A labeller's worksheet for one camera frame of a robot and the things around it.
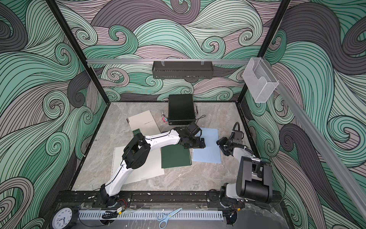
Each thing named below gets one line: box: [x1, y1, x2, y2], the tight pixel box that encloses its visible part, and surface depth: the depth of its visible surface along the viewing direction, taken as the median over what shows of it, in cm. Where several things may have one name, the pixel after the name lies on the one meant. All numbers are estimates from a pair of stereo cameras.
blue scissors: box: [156, 207, 183, 229], surface depth 70 cm
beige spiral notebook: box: [126, 109, 162, 137], surface depth 109 cm
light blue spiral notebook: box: [192, 127, 222, 164], surface depth 92 cm
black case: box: [167, 93, 196, 126], surface depth 113 cm
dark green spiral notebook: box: [161, 144, 193, 169], surface depth 90 cm
